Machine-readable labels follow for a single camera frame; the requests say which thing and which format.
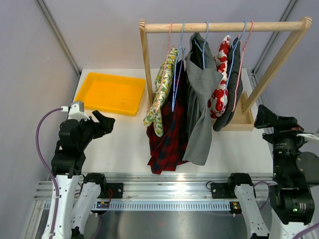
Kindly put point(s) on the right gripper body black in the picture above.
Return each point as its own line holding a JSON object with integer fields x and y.
{"x": 289, "y": 128}

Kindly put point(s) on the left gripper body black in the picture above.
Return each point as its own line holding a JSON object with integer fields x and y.
{"x": 91, "y": 130}

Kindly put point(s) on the red plaid skirt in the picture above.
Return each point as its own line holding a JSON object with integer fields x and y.
{"x": 167, "y": 152}

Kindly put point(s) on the blue wire hanger plaid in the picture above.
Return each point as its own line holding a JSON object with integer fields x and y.
{"x": 177, "y": 70}

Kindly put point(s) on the red floral white skirt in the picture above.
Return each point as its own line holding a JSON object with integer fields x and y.
{"x": 218, "y": 101}

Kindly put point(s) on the dark grey dotted skirt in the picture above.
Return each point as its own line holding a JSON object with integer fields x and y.
{"x": 226, "y": 118}

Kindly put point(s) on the lemon print skirt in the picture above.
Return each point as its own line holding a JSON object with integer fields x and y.
{"x": 163, "y": 85}

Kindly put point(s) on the grey pleated skirt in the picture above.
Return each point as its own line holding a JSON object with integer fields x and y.
{"x": 202, "y": 79}

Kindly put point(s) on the blue wire hanger floral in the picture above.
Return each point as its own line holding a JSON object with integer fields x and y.
{"x": 234, "y": 44}

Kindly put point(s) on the blue wire hanger grey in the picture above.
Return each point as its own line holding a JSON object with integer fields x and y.
{"x": 205, "y": 39}

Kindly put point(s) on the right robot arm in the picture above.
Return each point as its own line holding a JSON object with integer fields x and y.
{"x": 293, "y": 174}

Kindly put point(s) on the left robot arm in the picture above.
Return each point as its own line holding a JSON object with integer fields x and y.
{"x": 67, "y": 217}

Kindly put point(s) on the yellow plastic tray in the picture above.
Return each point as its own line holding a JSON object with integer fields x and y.
{"x": 111, "y": 93}

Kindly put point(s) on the wooden clothes rack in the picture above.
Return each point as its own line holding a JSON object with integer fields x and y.
{"x": 243, "y": 118}

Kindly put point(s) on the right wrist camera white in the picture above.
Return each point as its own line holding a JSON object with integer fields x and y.
{"x": 310, "y": 137}

